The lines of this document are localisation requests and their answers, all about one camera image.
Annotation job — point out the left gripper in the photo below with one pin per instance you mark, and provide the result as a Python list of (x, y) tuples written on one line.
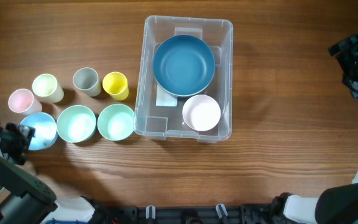
[(25, 133)]

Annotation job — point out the pale pink bowl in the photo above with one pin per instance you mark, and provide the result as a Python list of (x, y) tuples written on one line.
[(201, 112)]

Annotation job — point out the blue plate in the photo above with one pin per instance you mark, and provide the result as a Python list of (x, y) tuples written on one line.
[(183, 65)]

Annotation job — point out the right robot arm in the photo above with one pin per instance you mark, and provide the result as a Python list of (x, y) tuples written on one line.
[(338, 204)]

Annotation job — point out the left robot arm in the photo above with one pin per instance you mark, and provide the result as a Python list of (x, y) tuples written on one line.
[(23, 197)]

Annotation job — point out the white label in container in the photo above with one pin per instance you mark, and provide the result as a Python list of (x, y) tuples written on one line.
[(163, 98)]

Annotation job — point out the clear plastic storage container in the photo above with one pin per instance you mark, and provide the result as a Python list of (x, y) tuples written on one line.
[(161, 122)]

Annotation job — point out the light blue bowl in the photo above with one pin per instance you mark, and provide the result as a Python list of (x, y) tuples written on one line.
[(45, 130)]

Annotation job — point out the pink cup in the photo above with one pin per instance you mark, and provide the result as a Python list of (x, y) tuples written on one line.
[(23, 101)]

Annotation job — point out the pale green cup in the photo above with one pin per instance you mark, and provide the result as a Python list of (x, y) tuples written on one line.
[(46, 87)]

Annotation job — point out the mint green bowl left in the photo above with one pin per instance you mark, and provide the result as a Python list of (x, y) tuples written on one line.
[(76, 124)]

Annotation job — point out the mint green bowl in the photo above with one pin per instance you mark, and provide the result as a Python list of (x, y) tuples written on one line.
[(76, 124), (115, 122)]

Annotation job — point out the grey cup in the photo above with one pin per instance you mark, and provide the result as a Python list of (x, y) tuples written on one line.
[(87, 80)]

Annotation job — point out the mint green bowl right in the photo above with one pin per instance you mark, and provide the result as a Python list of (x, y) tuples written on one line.
[(115, 122)]

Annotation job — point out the yellow cup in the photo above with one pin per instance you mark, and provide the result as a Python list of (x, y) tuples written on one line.
[(116, 85)]

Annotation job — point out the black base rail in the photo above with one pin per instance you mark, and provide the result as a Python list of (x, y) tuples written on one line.
[(218, 214)]

